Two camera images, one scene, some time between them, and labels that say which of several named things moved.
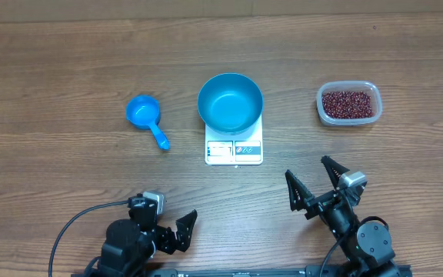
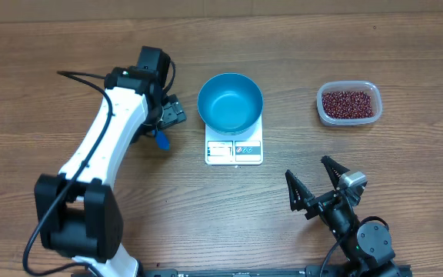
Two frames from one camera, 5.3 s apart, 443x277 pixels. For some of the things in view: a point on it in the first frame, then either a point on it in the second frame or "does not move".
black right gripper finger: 334,169 does not move
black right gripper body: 339,219 does not move
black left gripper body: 162,241 -> 172,113
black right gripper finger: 299,193 does not move
